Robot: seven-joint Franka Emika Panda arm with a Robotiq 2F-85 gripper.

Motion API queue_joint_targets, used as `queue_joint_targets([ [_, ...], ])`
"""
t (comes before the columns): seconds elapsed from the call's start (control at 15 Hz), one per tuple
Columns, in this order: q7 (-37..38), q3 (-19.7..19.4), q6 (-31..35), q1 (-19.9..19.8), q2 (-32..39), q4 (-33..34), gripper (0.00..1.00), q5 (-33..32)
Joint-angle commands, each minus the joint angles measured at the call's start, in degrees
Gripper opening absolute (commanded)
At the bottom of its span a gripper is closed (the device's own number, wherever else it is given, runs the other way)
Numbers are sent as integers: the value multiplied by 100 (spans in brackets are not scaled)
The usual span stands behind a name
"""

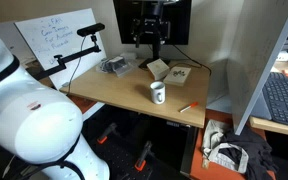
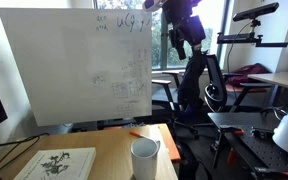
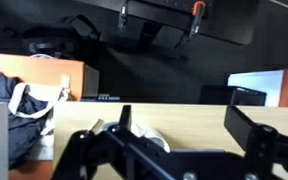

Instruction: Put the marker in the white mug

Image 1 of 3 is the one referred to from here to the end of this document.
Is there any orange and silver marker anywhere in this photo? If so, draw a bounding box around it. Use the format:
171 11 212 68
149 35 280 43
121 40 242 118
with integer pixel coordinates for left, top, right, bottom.
179 102 198 113

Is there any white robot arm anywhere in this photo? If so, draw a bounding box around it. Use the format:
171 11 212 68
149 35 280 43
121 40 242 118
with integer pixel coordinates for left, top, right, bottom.
0 39 110 180

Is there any white ceramic mug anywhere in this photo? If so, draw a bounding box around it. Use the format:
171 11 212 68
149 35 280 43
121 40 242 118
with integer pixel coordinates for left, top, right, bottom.
150 81 165 104

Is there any small white cardboard box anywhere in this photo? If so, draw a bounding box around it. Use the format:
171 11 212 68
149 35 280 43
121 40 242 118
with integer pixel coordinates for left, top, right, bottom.
147 59 170 80

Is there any clear plastic packaging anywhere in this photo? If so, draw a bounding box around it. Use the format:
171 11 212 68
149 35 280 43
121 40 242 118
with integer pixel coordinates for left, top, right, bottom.
96 56 131 77

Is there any flat white book box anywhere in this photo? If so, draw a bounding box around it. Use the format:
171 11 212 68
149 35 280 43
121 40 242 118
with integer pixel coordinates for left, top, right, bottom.
163 66 191 86

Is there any black orange clamp left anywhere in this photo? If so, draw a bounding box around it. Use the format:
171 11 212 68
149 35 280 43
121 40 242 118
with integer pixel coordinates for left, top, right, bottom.
97 123 117 144

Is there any black orange clamp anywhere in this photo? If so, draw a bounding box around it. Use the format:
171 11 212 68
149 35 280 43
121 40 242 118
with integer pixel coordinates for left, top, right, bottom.
134 141 152 171
97 123 117 144

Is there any black monitor stand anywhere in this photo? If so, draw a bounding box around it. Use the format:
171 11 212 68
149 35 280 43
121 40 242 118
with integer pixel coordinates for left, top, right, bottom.
138 42 170 70

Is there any black computer monitor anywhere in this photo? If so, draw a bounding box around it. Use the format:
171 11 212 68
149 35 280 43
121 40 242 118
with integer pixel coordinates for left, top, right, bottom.
113 0 192 45

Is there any black orange clamp right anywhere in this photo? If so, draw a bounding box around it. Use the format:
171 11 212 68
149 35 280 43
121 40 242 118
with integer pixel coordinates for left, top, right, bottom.
134 141 152 171

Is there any grey tote bag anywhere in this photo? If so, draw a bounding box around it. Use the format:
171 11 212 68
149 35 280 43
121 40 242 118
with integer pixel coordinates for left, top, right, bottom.
201 120 249 174

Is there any whiteboard with writing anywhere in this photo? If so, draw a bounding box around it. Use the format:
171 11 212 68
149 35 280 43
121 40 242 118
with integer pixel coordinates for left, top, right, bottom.
15 8 106 89

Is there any grey partition board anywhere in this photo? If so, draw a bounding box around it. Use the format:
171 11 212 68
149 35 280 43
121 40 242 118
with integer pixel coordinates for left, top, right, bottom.
227 0 288 135

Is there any black keyboard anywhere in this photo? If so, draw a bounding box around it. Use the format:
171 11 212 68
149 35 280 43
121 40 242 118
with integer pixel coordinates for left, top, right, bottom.
262 72 288 125

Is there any dark clothing pile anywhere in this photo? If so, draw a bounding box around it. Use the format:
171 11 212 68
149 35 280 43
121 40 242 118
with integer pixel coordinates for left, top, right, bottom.
221 127 278 180

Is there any black monitor cable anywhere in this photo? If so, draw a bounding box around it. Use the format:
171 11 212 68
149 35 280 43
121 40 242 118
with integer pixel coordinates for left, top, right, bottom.
169 44 213 76

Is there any black camera cable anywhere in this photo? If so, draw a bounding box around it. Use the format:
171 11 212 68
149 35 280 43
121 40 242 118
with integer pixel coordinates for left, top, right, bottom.
65 35 88 96

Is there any black stereo camera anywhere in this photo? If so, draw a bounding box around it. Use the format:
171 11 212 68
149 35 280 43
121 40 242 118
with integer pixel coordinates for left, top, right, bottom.
77 23 105 37

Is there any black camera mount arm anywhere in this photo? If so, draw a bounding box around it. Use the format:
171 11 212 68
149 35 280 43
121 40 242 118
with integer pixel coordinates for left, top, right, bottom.
34 34 100 80

